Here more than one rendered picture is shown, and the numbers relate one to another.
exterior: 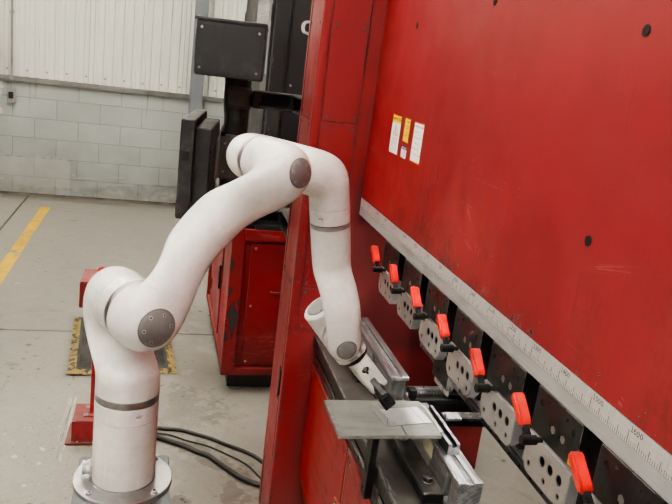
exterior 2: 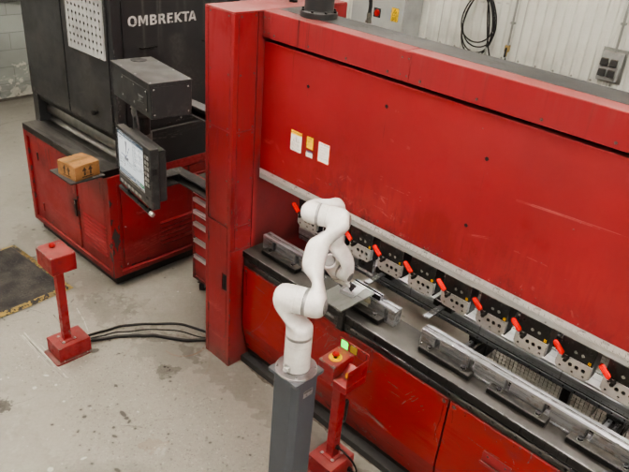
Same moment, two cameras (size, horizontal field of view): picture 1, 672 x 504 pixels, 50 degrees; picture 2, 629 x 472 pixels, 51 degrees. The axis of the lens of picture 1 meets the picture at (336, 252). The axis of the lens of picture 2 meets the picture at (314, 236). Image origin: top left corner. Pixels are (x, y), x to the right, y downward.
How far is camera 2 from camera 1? 2.05 m
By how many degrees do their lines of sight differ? 34
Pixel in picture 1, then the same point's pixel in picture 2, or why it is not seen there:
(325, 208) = not seen: hidden behind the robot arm
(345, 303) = (349, 258)
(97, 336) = (287, 317)
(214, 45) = (162, 99)
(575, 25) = (446, 141)
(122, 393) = (308, 335)
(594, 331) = (473, 256)
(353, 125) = (253, 129)
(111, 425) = (303, 349)
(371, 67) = (258, 94)
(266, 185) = (341, 231)
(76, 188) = not seen: outside the picture
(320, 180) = not seen: hidden behind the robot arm
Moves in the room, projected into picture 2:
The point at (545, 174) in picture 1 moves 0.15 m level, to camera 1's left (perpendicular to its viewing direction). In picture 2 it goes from (436, 195) to (411, 200)
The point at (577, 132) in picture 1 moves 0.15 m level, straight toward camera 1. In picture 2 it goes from (454, 184) to (469, 199)
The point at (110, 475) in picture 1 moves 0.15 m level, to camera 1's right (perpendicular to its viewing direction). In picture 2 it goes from (302, 368) to (330, 359)
